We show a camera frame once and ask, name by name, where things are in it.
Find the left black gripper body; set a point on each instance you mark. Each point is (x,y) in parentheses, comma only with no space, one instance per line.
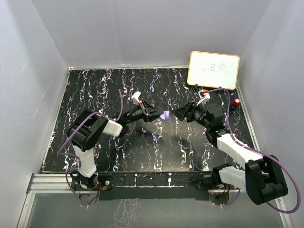
(137,114)

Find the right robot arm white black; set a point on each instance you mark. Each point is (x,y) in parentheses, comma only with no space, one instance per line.
(242,152)

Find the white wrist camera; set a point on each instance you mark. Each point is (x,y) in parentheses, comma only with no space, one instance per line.
(204,97)
(136,97)

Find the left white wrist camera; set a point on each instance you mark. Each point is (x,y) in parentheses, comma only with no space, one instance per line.
(136,97)

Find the small whiteboard with wooden frame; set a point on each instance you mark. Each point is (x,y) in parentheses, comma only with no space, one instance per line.
(213,70)

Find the purple round earbud case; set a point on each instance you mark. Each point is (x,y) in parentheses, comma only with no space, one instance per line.
(165,116)

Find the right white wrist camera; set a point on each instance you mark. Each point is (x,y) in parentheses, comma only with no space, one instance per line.
(204,97)

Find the red emergency stop button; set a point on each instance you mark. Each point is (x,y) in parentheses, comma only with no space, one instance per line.
(236,103)

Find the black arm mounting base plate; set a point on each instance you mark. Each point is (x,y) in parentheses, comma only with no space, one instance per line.
(198,185)

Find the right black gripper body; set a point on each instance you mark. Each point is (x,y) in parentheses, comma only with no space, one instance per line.
(197,114)

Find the aluminium frame rail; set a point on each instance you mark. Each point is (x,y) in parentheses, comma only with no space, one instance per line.
(61,183)

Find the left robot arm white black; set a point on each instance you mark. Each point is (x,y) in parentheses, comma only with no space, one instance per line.
(86,130)

